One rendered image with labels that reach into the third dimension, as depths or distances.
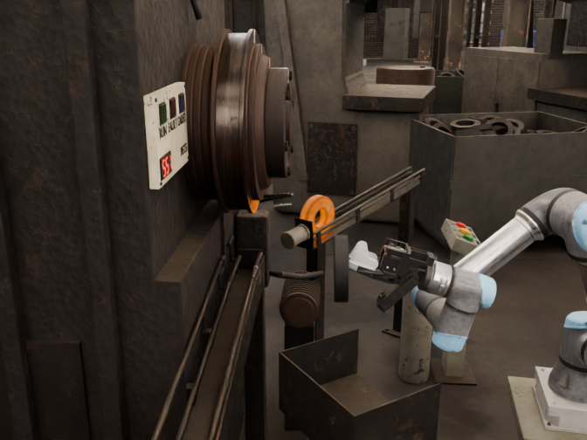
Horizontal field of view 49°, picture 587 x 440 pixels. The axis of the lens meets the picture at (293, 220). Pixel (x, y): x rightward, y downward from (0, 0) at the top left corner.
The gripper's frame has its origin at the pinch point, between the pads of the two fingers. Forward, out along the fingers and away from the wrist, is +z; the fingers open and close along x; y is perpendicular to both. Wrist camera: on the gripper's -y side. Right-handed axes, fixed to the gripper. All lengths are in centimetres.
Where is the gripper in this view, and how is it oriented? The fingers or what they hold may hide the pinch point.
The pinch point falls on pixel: (341, 260)
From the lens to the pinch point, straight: 149.2
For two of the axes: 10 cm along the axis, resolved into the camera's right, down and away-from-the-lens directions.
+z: -9.6, -2.7, -0.2
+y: 2.6, -9.1, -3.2
